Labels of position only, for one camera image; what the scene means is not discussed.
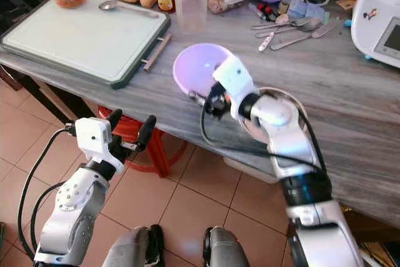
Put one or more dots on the purple plastic plate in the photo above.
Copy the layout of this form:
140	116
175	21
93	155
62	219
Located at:
194	67

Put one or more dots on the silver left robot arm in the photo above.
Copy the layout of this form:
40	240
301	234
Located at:
75	199

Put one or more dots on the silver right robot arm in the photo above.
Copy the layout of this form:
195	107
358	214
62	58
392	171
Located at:
294	154

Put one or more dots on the red plastic stool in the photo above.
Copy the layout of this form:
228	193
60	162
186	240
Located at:
162	148

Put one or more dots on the clear glass plate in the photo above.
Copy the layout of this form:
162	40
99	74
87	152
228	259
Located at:
256	130

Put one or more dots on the tall clear plastic cup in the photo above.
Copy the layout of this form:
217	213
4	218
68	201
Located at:
190	1

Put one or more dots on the white tray with green rim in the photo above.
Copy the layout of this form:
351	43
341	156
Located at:
81	39

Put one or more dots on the steel fork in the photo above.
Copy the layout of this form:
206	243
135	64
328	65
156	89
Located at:
303	37

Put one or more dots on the grey left robot leg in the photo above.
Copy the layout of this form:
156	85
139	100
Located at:
128	248

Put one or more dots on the grey robot leg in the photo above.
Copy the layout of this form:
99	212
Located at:
228	248
128	248

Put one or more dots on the steel spoon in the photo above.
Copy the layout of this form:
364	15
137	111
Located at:
309	24
109	5

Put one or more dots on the blue packet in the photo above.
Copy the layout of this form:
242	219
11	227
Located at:
305	9

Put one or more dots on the grey right robot leg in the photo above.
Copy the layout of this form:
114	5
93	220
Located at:
228	248

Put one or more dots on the white kitchen appliance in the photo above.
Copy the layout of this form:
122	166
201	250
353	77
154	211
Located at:
378	20

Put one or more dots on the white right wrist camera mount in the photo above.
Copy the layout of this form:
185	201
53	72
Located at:
234	78

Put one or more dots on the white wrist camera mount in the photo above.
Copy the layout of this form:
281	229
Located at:
92	134
234	78

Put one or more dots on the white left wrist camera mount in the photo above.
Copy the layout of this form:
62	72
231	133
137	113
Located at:
92	134

